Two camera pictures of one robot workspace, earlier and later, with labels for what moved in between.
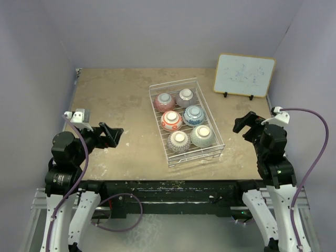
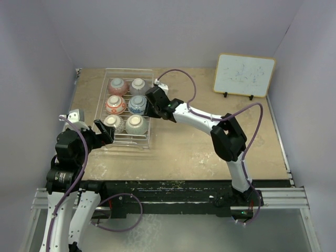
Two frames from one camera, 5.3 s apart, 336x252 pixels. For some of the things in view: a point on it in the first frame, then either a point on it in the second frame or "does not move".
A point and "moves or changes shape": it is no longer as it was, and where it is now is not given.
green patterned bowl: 202,136 -> 136,124
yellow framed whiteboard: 243,74 does not move
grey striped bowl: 186,97 -> 139,86
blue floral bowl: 193,115 moves or changes shape
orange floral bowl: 171,121 -> 115,105
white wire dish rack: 187,129 -> 122,103
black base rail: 208,197 does not move
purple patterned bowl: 179,142 -> 114,121
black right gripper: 251,118 -> 148,113
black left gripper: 112,135 does not move
